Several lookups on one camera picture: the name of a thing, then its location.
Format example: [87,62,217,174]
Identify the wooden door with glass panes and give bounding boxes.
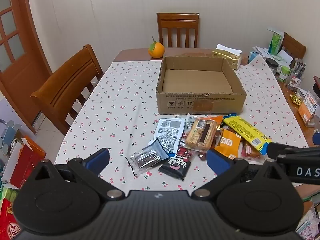
[0,0,52,133]

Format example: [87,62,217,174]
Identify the gold tissue box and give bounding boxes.
[212,44,243,70]

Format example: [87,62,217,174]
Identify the orange white squares snack packet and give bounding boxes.
[214,129,242,159]

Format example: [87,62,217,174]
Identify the green white carton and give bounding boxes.
[267,28,285,56]

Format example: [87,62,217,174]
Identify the orange black print snack packet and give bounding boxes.
[197,115,224,130]

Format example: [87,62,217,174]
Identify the clear brown cracker packet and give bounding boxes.
[184,117,217,152]

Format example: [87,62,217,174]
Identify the green red printed box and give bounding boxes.
[0,187,24,240]

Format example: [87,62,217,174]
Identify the dark red snack packet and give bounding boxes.
[176,146,194,161]

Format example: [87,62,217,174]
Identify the red cardboard box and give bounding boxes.
[0,135,47,191]

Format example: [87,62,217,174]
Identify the printed plastic packet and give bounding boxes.
[296,202,320,240]

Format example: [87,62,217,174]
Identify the white blue snack packet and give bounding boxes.
[149,118,186,159]

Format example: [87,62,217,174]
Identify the light blue box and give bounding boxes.
[248,51,260,65]

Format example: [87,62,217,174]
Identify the clear red sausage packet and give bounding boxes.
[240,141,267,163]

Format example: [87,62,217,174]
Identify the cherry print tablecloth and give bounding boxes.
[54,54,309,198]

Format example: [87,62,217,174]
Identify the clear dark cookie packet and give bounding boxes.
[125,139,170,177]

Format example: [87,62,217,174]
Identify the black pink print snack packet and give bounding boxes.
[158,152,192,180]

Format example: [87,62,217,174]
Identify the orange fruit with leaf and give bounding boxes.
[148,37,165,59]

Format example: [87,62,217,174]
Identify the pile of white papers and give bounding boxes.
[255,45,293,63]

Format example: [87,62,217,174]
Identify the dark jar black lid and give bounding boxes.
[265,58,279,76]

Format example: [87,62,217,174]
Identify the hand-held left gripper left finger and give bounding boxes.
[32,148,124,201]

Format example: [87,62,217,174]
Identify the yellow snack packet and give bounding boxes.
[223,115,273,155]

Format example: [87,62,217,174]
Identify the glass jar with sachets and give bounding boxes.
[286,59,306,92]

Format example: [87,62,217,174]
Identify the white bottle green label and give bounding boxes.
[278,65,291,83]

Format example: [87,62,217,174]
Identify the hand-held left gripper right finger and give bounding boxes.
[191,149,285,201]

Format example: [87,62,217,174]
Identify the wooden chair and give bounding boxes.
[31,44,104,136]
[157,12,200,48]
[281,32,307,61]

